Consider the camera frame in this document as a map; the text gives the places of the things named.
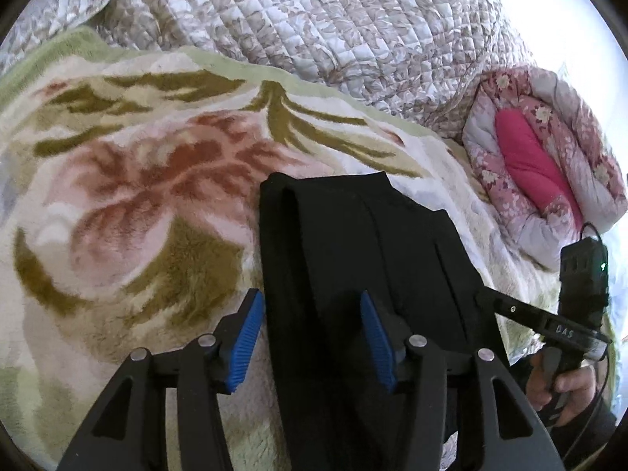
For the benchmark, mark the quilted floral bedspread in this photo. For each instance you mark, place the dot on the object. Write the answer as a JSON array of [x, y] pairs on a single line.
[[294, 19]]

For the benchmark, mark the black pants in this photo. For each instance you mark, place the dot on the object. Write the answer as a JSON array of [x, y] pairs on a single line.
[[333, 255]]

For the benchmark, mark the person's right hand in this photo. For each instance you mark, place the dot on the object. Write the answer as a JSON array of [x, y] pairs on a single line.
[[581, 387]]

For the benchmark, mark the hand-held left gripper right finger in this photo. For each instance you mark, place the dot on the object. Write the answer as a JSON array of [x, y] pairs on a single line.
[[380, 338]]

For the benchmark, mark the pink floral comforter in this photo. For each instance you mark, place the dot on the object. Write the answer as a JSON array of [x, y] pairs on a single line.
[[539, 240]]

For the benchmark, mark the floral fleece blanket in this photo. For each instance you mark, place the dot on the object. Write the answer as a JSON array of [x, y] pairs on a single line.
[[122, 181]]

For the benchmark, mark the magenta pillow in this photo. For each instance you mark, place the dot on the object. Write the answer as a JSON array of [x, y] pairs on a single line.
[[530, 162]]

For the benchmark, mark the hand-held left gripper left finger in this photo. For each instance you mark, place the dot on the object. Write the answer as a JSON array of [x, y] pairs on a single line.
[[245, 338]]

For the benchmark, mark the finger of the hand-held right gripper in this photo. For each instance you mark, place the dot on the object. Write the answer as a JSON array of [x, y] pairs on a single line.
[[510, 310]]

